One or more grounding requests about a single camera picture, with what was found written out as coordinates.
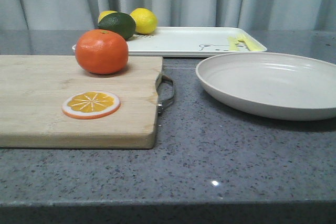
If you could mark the whole orange fruit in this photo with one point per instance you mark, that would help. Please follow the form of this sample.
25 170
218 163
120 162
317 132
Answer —
101 51

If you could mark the beige round plate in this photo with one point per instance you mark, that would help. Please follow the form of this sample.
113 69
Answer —
272 85

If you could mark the white rectangular tray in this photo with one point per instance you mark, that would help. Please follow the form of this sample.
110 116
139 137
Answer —
187 42

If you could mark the orange slice toy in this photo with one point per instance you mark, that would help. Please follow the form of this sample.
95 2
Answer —
91 105

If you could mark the yellow lemon right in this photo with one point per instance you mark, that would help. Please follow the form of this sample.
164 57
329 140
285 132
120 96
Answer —
145 20

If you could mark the yellow lemon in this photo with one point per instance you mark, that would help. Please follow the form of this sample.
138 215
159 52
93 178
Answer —
145 20
104 14

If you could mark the green lime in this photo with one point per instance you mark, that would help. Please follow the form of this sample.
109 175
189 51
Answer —
120 23

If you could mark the yellow-green plastic fork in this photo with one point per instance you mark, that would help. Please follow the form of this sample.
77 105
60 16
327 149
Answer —
251 44

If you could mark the yellow lemon left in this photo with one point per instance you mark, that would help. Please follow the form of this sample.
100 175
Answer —
104 14

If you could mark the wooden cutting board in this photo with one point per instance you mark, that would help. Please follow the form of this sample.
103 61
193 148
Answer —
34 87

